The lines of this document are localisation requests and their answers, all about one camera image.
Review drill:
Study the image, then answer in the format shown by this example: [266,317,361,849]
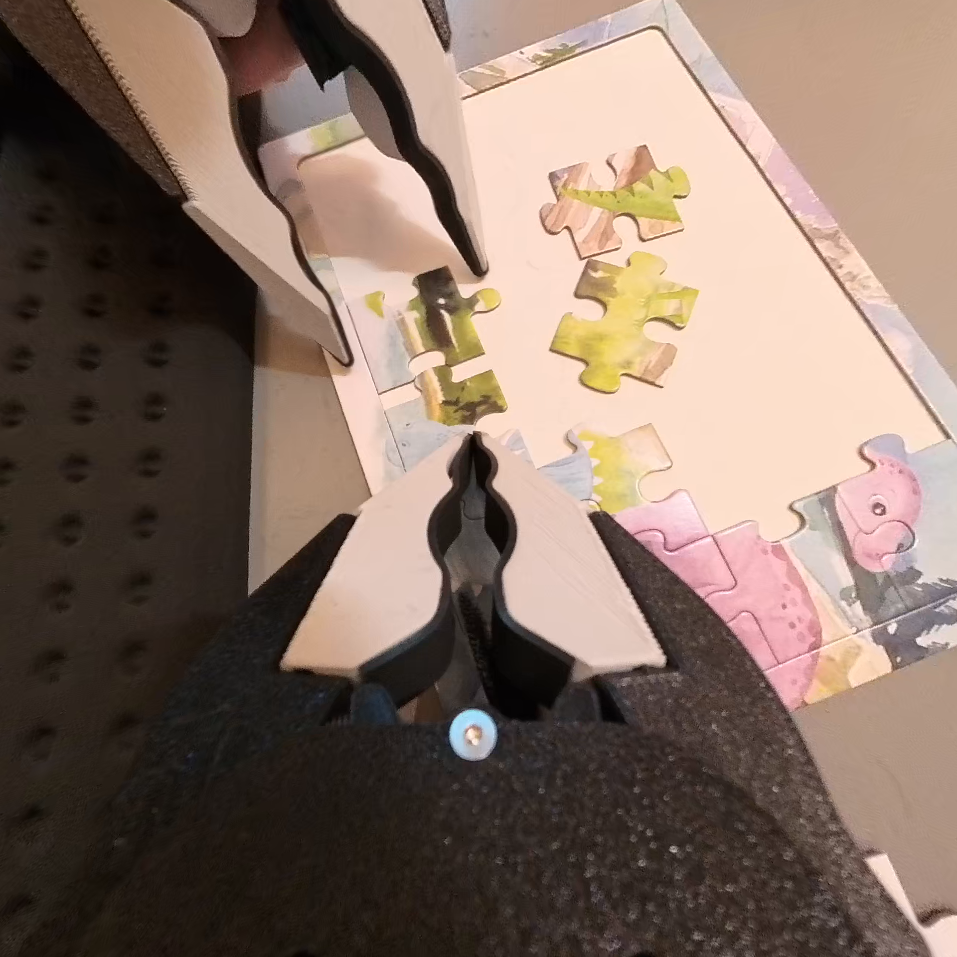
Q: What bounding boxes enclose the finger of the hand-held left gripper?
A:
[71,0,354,367]
[292,0,488,276]

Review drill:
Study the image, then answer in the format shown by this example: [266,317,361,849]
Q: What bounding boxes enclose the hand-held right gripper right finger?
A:
[477,434,668,685]

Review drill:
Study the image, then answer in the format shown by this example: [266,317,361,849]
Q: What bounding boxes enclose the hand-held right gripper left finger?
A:
[280,436,475,687]

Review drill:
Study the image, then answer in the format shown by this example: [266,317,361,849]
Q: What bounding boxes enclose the joined printed puzzle pieces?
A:
[564,422,823,711]

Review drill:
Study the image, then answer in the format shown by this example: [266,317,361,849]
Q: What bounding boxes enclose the blue dinosaur head puzzle piece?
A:
[385,400,592,502]

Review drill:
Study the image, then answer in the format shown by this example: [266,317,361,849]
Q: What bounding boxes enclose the green dark-spotted puzzle piece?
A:
[411,366,509,431]

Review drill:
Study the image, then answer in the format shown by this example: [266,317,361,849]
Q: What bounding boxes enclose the green striped puzzle piece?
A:
[540,144,690,260]

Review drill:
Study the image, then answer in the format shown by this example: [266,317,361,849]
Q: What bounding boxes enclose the dark tree puzzle piece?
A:
[364,269,500,369]

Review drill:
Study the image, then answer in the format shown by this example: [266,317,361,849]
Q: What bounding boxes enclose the green printed puzzle piece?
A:
[549,252,700,392]

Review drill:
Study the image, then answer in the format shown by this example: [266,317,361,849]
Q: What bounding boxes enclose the landscape jigsaw puzzle board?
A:
[258,0,957,711]

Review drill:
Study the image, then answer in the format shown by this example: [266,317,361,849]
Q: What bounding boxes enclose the pink corner puzzle piece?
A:
[791,434,957,633]

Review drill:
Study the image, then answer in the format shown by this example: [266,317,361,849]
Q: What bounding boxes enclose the pile of puzzle pieces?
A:
[863,852,957,957]

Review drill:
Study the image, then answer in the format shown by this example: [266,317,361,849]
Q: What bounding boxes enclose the grey desk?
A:
[247,0,957,957]

